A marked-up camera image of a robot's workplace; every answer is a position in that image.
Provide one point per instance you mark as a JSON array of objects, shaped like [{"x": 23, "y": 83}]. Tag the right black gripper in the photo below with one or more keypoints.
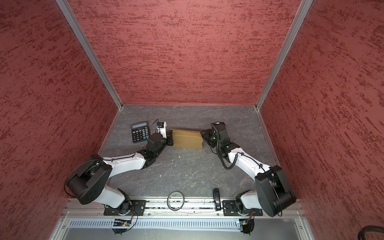
[{"x": 208, "y": 132}]

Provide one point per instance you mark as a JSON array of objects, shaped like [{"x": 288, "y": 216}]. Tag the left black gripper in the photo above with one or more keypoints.
[{"x": 170, "y": 138}]

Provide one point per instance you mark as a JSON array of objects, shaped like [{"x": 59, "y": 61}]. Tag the brown cardboard box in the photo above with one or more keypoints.
[{"x": 187, "y": 139}]

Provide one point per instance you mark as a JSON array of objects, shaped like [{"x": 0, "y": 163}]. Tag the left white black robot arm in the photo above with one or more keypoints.
[{"x": 88, "y": 182}]

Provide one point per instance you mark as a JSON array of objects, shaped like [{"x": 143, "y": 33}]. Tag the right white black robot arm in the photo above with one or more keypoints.
[{"x": 273, "y": 192}]

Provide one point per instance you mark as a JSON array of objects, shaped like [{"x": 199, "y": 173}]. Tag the black desk calculator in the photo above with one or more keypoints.
[{"x": 140, "y": 132}]

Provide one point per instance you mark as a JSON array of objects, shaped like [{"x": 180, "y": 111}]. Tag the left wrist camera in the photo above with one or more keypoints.
[{"x": 161, "y": 129}]

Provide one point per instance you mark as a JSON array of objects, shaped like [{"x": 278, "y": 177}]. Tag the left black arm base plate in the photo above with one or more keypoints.
[{"x": 136, "y": 207}]

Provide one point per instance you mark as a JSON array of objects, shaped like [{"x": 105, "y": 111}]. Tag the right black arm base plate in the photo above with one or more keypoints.
[{"x": 232, "y": 208}]

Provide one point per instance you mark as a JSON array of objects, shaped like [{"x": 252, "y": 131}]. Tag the aluminium front rail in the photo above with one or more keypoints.
[{"x": 155, "y": 208}]

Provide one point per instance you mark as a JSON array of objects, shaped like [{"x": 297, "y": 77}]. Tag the white perforated cable duct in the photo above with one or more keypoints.
[{"x": 168, "y": 224}]

